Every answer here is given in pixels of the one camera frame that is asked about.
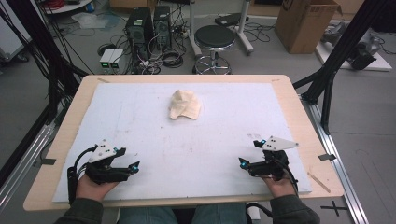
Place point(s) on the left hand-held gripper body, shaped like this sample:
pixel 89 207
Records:
pixel 104 151

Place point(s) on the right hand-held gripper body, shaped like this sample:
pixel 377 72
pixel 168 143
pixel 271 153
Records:
pixel 274 166

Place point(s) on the cream printed cloth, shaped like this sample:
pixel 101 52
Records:
pixel 184 105

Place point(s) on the person's right hand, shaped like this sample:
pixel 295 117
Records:
pixel 281 188

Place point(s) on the person's left hand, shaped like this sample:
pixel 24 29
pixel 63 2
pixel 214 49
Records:
pixel 91 190

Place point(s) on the thin wooden stick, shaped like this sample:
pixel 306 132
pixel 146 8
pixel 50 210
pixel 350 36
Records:
pixel 319 182

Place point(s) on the blue denim fabric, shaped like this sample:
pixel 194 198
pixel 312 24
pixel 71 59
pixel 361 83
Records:
pixel 146 216

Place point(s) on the black tape strip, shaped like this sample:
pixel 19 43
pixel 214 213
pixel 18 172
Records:
pixel 48 161
pixel 327 157

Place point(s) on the white table mat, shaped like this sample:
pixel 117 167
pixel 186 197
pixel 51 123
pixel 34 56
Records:
pixel 186 149

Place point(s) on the person's right leg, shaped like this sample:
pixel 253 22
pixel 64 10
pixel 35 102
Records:
pixel 219 214

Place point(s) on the black tape cross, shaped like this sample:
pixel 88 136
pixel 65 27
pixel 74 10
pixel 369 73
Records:
pixel 333 207

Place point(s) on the white power supply box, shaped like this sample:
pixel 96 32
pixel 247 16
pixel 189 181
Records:
pixel 106 57
pixel 116 58

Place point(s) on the black round stool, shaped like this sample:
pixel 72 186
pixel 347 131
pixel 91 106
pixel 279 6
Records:
pixel 214 36

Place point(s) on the large black computer tower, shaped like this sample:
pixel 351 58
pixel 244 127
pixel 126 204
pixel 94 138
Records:
pixel 139 31

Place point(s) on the brown cardboard box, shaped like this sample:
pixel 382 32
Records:
pixel 303 28

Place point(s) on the black flat case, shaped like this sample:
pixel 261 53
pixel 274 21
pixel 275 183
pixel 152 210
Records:
pixel 230 19

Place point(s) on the slim black computer tower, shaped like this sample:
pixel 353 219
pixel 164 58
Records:
pixel 162 26

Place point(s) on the clear plastic sheet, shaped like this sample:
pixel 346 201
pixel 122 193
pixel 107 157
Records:
pixel 88 20

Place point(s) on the grey and black device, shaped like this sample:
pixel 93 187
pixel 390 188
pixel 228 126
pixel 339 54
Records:
pixel 362 51

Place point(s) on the white floor platform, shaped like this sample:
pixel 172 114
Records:
pixel 381 63

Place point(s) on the white round table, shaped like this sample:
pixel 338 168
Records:
pixel 73 5

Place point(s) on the aluminium rail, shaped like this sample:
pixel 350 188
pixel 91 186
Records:
pixel 337 168
pixel 25 161

